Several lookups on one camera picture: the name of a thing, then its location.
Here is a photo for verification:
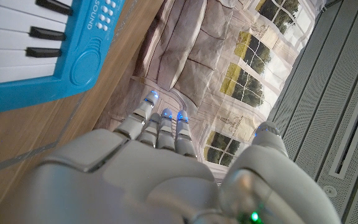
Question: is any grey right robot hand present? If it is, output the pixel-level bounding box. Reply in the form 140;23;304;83
0;90;343;224

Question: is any blue toy piano keyboard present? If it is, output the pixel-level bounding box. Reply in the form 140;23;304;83
0;0;127;114

